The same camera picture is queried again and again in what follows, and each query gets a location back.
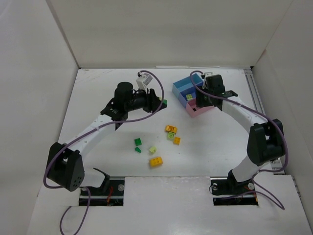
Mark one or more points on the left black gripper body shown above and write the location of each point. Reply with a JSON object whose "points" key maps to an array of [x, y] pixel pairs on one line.
{"points": [[151, 101]]}

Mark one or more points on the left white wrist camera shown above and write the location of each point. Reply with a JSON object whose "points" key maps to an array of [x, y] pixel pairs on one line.
{"points": [[143, 81]]}

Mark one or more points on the aluminium rail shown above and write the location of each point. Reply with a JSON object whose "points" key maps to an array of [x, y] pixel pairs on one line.
{"points": [[254, 91]]}

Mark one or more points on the dark blue container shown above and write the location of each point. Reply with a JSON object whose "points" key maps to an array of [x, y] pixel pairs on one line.
{"points": [[182, 95]]}

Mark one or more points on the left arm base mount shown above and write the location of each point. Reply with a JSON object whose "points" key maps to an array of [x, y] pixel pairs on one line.
{"points": [[101, 189]]}

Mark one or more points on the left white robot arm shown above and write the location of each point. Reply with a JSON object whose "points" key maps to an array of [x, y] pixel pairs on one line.
{"points": [[65, 163]]}

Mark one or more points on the pale green small lego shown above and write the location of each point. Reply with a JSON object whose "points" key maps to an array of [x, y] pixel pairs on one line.
{"points": [[152, 150]]}

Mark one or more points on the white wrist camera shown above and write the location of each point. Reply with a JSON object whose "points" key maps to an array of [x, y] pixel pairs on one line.
{"points": [[204, 76], [143, 81]]}

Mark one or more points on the light blue container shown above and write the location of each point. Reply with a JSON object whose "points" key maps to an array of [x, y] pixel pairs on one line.
{"points": [[185, 86]]}

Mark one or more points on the small dark green lego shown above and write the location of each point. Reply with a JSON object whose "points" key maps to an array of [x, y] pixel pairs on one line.
{"points": [[138, 142]]}

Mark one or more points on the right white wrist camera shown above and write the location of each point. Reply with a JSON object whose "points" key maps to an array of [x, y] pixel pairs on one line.
{"points": [[204, 76]]}

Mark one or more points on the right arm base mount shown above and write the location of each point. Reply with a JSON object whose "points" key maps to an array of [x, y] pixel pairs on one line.
{"points": [[228, 193]]}

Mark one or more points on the lime green lego brick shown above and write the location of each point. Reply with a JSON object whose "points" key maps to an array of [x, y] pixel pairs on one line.
{"points": [[171, 136]]}

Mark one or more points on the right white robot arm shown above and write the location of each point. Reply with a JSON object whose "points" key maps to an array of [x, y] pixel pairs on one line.
{"points": [[265, 136]]}

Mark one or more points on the yellow large lego brick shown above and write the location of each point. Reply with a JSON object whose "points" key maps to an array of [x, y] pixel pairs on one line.
{"points": [[155, 162]]}

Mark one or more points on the pale green rounded lego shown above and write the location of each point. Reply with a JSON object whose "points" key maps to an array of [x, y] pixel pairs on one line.
{"points": [[189, 97]]}

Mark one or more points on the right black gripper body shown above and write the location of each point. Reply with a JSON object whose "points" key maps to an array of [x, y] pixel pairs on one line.
{"points": [[202, 98]]}

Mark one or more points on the small orange lego brick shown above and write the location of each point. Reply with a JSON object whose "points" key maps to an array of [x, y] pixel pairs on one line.
{"points": [[176, 140]]}

